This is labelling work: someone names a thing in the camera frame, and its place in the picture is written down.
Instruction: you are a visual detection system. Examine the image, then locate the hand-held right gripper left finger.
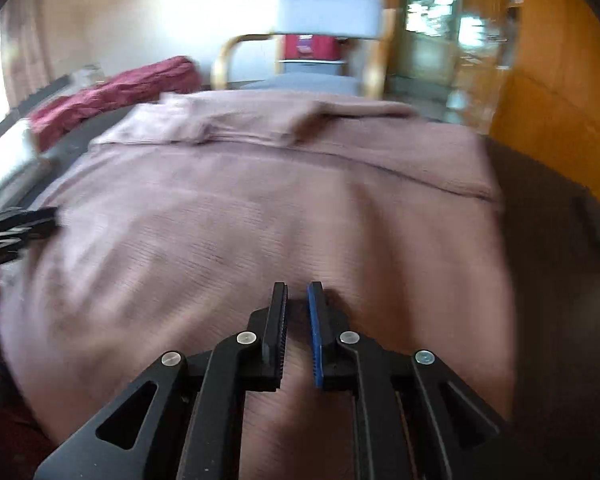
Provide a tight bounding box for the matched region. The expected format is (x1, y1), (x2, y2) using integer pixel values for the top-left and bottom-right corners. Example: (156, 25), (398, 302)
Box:
(32, 281), (289, 480)

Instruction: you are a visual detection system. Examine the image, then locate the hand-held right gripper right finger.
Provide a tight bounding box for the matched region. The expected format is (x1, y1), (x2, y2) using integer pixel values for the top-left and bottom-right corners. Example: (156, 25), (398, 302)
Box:
(306, 281), (531, 480)

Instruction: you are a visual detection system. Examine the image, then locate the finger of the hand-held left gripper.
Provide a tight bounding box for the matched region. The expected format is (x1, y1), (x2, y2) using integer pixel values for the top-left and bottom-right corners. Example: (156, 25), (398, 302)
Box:
(0, 206), (60, 236)
(0, 236), (33, 267)

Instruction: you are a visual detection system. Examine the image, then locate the dusty pink waffle garment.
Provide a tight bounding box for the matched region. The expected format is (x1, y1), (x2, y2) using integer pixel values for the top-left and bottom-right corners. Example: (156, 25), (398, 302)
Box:
(0, 91), (518, 480)

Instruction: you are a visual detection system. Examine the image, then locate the white fluffy garment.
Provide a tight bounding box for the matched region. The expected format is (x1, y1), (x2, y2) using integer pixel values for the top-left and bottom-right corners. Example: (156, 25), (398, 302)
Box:
(0, 120), (46, 211)

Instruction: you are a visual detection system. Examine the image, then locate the maroon knitted garment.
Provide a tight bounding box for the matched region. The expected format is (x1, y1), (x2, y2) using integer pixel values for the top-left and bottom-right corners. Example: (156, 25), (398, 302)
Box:
(30, 56), (201, 151)

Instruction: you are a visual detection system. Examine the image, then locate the red box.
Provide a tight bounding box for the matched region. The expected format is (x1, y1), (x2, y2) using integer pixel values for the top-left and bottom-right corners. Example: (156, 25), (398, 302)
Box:
(282, 34), (346, 61)

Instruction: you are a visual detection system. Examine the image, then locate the wooden glass-door cabinet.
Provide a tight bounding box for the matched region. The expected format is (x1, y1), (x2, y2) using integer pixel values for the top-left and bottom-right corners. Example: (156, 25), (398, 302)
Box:
(386, 0), (523, 128)

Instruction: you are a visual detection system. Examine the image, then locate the blue-grey wooden armchair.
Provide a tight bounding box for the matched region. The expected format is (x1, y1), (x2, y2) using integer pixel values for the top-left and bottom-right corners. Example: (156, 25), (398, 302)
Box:
(211, 0), (398, 101)

